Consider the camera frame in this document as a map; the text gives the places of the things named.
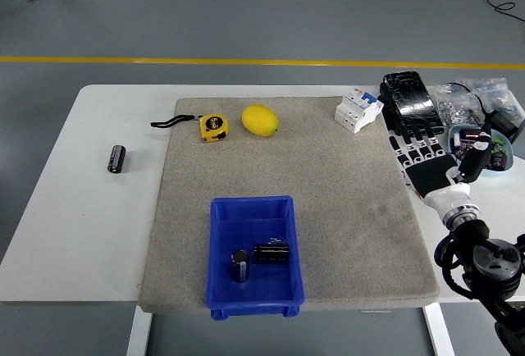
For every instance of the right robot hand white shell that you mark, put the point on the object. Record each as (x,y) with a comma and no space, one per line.
(430,175)

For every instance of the plain dark brown cylindrical battery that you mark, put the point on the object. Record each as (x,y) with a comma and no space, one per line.
(270,254)

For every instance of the dark cylindrical battery grey stripe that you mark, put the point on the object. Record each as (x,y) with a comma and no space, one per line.
(240,266)

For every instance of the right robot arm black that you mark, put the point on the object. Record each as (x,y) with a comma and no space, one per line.
(496,261)

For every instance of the dark brown battery in bowl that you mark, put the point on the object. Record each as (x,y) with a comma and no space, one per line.
(499,160)
(469,134)
(464,150)

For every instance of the blue plastic box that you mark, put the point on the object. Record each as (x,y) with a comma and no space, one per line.
(270,286)

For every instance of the dark cylindrical battery white print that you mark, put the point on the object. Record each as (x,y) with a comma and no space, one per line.
(117,159)

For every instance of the light blue bowl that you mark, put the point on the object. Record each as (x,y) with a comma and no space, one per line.
(498,173)

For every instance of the clear bag of silver nuts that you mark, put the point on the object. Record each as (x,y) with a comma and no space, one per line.
(453,110)

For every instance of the green plastic piece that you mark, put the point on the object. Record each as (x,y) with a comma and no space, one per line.
(497,141)

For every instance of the glossy black wrapped device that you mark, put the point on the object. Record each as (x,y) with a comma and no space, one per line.
(408,93)

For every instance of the large black power adapter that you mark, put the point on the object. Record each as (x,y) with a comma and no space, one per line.
(506,122)

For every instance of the clear bag of small screws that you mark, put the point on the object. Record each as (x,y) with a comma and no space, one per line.
(496,91)

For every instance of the white table leg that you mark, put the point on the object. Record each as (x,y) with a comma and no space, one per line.
(439,331)
(138,331)

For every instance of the grey-brown mat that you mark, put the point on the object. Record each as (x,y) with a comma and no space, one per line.
(266,167)

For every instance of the small metal screws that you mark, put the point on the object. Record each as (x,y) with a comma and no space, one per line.
(275,241)

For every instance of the yellow lemon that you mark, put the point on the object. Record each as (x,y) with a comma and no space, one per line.
(259,120)

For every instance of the white table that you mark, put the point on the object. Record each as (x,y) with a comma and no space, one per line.
(82,216)

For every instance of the white circuit breaker blue switch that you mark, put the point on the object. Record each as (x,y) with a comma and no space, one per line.
(357,112)

